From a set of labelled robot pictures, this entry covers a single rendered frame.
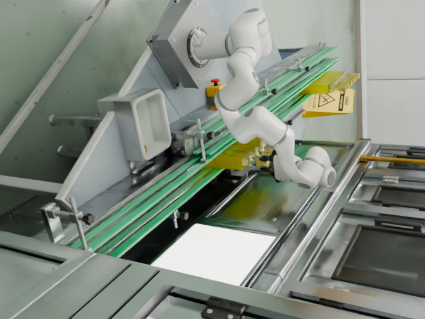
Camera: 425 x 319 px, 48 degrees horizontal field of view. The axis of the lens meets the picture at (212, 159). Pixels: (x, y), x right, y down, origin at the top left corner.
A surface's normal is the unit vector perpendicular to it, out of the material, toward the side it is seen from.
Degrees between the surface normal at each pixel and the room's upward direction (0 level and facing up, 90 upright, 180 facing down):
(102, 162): 0
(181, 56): 5
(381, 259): 90
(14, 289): 90
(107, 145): 0
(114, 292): 90
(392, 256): 90
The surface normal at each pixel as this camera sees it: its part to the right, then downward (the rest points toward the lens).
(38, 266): -0.14, -0.92
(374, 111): -0.49, 0.38
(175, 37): 0.82, 0.06
